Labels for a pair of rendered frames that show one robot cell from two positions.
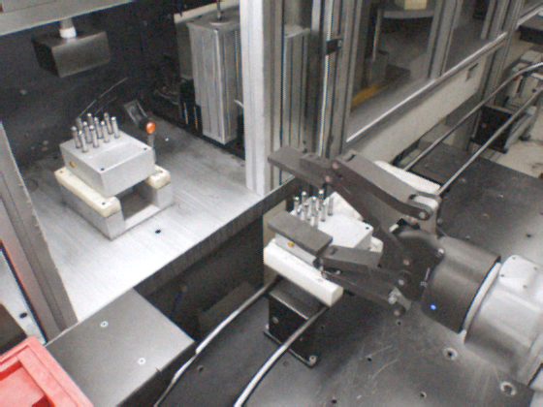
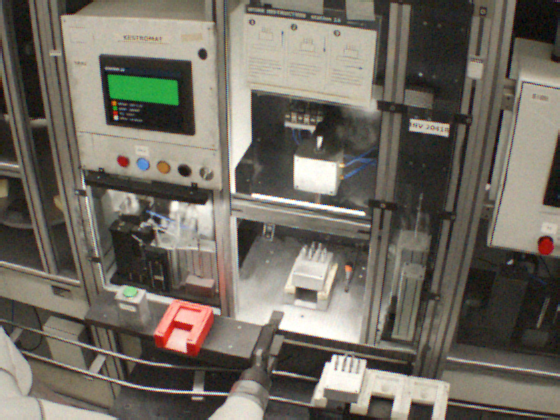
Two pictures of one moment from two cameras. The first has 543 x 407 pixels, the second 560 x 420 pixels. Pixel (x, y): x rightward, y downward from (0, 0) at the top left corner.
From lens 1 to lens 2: 1.48 m
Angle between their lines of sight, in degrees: 50
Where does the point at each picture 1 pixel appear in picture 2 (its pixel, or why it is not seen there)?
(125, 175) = (304, 281)
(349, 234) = (346, 385)
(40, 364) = (203, 316)
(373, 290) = not seen: hidden behind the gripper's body
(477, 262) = (250, 375)
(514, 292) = (240, 384)
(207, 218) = (324, 329)
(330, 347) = not seen: outside the picture
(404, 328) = not seen: outside the picture
